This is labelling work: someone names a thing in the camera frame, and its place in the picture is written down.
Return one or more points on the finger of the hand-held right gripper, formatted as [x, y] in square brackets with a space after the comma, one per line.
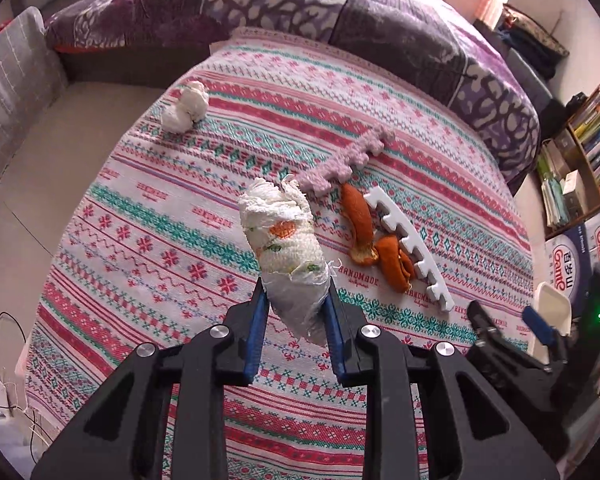
[539, 327]
[487, 332]

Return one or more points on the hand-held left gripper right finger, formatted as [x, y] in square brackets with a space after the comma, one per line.
[336, 342]

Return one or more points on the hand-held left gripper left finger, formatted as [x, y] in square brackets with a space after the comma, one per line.
[257, 332]

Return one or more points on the white plastic bin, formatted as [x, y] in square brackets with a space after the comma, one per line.
[555, 305]

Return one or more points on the patterned paper towel wad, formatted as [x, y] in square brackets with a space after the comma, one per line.
[285, 245]

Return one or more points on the white foam puzzle strip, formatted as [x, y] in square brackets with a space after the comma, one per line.
[442, 292]

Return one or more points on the orange peel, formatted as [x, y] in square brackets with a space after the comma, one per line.
[360, 220]
[387, 250]

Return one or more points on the striped patterned tablecloth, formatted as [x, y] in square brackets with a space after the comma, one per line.
[155, 260]

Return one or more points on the stack of floor books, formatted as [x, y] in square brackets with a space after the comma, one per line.
[555, 195]

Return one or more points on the wooden bookshelf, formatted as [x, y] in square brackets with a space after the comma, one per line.
[587, 170]

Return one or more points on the pink foam puzzle strip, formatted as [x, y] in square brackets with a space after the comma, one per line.
[345, 165]

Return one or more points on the white crumpled tissue ball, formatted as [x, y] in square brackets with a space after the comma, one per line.
[185, 105]

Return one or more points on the black bench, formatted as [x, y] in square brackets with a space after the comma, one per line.
[535, 82]

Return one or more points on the pile of folded clothes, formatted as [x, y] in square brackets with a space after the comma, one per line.
[530, 35]

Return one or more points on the purple patterned blanket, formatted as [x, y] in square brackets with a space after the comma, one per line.
[280, 0]

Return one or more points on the grey checked cushion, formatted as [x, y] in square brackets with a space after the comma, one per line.
[15, 90]

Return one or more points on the dark wooden bed frame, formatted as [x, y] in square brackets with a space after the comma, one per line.
[130, 72]

